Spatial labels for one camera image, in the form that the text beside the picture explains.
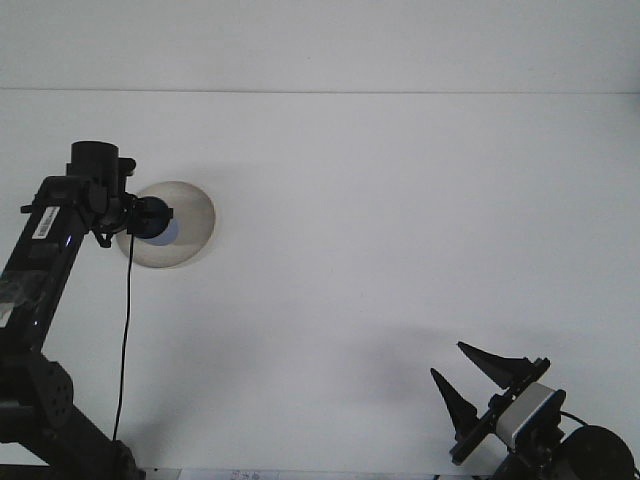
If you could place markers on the pale blue cup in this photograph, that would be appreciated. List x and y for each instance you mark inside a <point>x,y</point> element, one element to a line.
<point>167,235</point>

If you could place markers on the pale round plate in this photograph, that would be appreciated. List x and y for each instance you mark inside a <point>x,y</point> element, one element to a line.
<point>195,225</point>

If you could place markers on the black base panel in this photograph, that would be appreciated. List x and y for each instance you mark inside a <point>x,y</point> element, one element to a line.
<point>20,474</point>

